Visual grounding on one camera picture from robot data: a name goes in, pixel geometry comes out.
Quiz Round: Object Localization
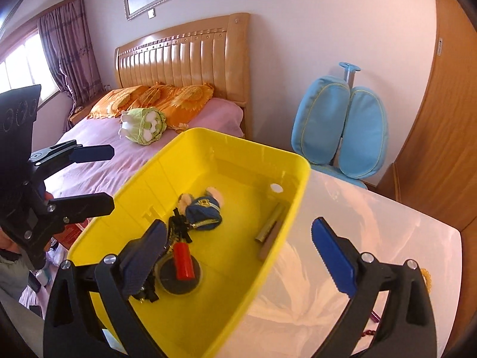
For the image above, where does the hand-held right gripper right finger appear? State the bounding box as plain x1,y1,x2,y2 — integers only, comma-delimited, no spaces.
312,216,436,358

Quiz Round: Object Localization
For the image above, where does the silver tube with red cap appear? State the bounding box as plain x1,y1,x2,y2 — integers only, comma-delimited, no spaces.
172,242,196,281

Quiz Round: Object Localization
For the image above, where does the round dark tin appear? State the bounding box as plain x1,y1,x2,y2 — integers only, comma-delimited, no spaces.
154,248,204,296

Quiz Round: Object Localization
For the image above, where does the brown tube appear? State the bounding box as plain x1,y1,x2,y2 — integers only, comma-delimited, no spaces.
258,221,284,260

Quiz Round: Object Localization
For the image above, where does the window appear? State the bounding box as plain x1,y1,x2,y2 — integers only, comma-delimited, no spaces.
0,32,60,101

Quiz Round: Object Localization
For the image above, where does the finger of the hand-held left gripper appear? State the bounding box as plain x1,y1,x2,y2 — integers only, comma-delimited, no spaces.
32,140,114,180
44,193,115,238

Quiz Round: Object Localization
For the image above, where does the wooden bed headboard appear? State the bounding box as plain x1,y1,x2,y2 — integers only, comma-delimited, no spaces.
114,12,251,138

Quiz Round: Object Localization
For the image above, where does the wooden nightstand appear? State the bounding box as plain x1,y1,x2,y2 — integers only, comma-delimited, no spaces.
68,104,94,131

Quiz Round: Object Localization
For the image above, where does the person's left hand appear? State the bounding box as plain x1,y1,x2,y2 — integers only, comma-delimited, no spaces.
0,227,19,258

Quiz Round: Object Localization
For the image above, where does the purple curtain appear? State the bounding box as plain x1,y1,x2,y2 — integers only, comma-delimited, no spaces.
37,0,103,109

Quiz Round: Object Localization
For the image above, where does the yellow plastic bin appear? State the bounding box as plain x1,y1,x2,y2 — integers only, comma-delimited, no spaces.
67,127,312,358

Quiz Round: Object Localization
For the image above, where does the orange sunflower pillow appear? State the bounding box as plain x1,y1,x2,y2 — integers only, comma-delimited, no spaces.
87,85,150,120
140,82,176,109
160,83,215,131

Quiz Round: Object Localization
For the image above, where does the wooden wardrobe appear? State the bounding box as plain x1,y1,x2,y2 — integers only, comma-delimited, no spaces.
376,0,477,232

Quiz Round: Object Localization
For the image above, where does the green cabbage plush toy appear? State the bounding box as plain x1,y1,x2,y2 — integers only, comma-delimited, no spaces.
118,107,167,146

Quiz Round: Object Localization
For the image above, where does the plush doll keychain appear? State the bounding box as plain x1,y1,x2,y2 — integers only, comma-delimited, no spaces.
178,186,226,231

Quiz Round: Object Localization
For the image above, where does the red box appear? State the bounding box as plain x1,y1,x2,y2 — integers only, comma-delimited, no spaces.
56,222,90,249

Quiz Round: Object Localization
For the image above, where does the blue padded chair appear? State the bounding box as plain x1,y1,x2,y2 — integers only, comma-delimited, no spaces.
291,62,389,189

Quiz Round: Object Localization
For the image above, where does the gold lipstick tube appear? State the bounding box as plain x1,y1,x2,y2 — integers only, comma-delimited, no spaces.
255,203,286,243

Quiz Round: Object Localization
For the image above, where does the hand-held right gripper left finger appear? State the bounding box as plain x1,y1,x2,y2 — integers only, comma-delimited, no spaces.
43,219,168,358

